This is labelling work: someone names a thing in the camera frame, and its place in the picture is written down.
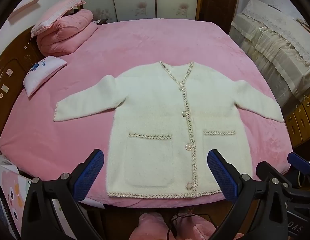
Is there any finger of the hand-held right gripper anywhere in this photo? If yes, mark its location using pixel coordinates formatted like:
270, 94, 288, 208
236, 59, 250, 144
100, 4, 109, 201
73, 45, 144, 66
287, 152, 310, 178
256, 161, 299, 198

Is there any pink plush bed blanket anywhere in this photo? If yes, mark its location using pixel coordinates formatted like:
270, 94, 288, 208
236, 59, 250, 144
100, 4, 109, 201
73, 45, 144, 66
0, 19, 293, 208

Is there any brown wooden door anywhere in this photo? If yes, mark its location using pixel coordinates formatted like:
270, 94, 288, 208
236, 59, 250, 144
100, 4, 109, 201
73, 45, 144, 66
195, 0, 242, 34

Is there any brown wooden headboard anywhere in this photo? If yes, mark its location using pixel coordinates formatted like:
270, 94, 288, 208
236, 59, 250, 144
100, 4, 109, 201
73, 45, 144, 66
0, 25, 44, 133

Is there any white printed paper bag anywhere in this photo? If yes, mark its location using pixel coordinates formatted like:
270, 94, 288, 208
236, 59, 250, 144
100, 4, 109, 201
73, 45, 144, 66
0, 154, 29, 240

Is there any small white printed pillow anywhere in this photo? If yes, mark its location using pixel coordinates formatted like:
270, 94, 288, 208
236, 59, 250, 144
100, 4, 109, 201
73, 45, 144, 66
23, 56, 68, 98

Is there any pink pillow with lace trim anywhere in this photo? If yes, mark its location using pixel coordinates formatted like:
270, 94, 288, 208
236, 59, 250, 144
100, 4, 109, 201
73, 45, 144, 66
30, 0, 86, 38

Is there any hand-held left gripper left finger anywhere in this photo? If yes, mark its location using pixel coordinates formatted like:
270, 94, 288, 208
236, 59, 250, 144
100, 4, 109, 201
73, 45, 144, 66
21, 149, 105, 240

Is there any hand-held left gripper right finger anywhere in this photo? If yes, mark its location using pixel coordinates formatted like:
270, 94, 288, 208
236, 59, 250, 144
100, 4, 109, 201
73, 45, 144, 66
207, 149, 289, 240

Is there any wooden drawer cabinet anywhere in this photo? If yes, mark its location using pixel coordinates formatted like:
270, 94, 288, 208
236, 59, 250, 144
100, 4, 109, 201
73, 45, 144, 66
285, 95, 310, 153

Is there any pink wall shelf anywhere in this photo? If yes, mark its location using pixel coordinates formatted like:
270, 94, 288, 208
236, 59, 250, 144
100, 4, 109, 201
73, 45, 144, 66
8, 0, 43, 22

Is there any white fluffy cardigan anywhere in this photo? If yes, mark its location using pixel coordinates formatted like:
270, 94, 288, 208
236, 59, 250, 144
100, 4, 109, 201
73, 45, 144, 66
53, 60, 284, 200

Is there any black cable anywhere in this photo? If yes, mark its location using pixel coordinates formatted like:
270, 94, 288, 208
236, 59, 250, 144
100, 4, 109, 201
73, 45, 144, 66
167, 212, 213, 240

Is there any folded pink quilt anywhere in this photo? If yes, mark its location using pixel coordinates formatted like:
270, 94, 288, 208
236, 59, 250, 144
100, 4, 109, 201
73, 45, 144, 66
36, 9, 99, 57

